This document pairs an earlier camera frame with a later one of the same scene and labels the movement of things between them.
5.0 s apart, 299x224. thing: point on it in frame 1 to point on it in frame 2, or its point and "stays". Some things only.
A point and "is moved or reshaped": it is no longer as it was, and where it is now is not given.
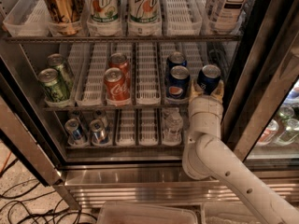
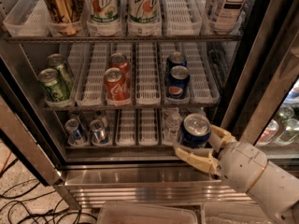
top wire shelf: x=118 y=38 stays
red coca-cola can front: x=117 y=91 stays
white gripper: x=206 y=104 to x=242 y=164
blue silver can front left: x=76 y=134 stays
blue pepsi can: x=208 y=77 is moved or reshaped
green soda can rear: x=58 y=64 stays
